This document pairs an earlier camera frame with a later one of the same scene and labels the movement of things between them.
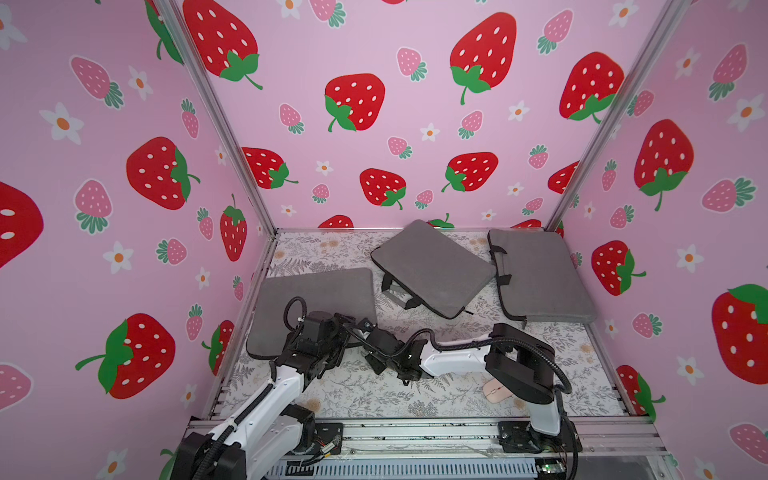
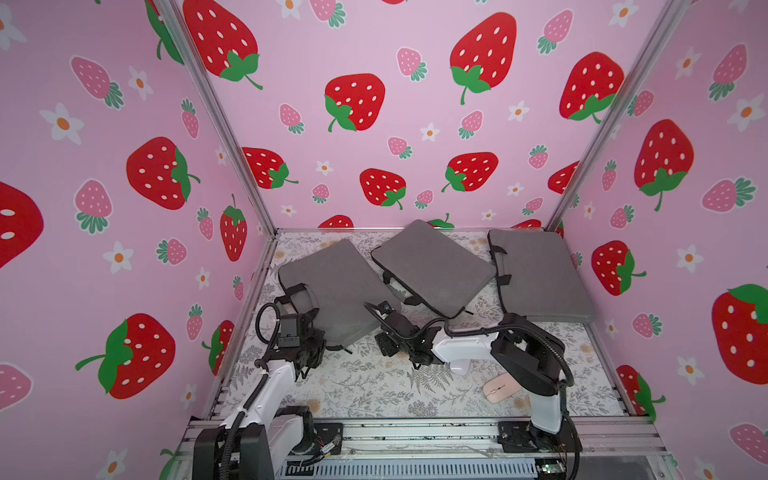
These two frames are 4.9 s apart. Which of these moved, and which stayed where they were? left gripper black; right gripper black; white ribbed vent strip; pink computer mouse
Moved: left gripper black; right gripper black
Stayed: pink computer mouse; white ribbed vent strip
